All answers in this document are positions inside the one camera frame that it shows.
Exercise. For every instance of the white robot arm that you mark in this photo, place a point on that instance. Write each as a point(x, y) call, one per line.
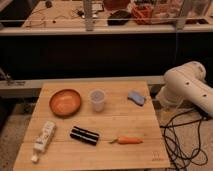
point(187, 82)

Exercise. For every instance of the translucent white cup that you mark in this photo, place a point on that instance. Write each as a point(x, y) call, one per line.
point(97, 98)

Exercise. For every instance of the orange wooden bowl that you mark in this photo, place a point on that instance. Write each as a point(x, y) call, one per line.
point(65, 102)

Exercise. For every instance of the orange crate on bench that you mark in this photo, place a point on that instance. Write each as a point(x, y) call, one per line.
point(141, 14)

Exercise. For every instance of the white toothpaste tube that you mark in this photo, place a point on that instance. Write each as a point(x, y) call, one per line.
point(43, 140)

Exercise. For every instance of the grey metal post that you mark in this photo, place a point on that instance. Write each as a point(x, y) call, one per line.
point(87, 4)

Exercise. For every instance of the black object on bench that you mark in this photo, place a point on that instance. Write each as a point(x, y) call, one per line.
point(119, 17)

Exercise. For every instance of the wooden board table top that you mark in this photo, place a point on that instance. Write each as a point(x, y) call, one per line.
point(120, 117)

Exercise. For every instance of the orange toy carrot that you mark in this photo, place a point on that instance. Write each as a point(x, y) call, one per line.
point(127, 140)

